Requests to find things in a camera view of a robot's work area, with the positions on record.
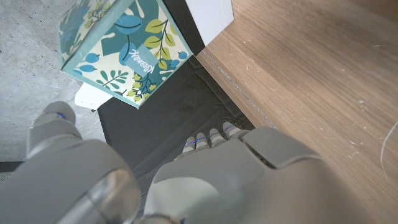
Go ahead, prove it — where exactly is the teal floral tissue box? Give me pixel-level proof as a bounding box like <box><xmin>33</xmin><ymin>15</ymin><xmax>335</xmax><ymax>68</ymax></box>
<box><xmin>57</xmin><ymin>0</ymin><xmax>193</xmax><ymax>109</ymax></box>

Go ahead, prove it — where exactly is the black and white box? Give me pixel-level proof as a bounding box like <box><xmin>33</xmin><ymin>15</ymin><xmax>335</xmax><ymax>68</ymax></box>
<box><xmin>161</xmin><ymin>0</ymin><xmax>234</xmax><ymax>57</ymax></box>

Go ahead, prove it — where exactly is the wooden table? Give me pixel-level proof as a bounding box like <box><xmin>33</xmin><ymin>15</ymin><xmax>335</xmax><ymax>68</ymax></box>
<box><xmin>201</xmin><ymin>50</ymin><xmax>278</xmax><ymax>129</ymax></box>

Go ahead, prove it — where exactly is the white tissue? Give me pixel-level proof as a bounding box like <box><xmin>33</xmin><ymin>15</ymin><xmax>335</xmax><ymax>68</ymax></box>
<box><xmin>74</xmin><ymin>82</ymin><xmax>113</xmax><ymax>110</ymax></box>

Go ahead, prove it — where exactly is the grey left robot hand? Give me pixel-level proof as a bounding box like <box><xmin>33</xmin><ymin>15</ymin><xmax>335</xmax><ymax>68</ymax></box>
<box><xmin>0</xmin><ymin>101</ymin><xmax>374</xmax><ymax>224</ymax></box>

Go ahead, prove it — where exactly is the black backdrop curtain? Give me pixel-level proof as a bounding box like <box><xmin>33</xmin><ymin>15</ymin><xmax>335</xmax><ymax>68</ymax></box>
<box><xmin>96</xmin><ymin>55</ymin><xmax>256</xmax><ymax>215</ymax></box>

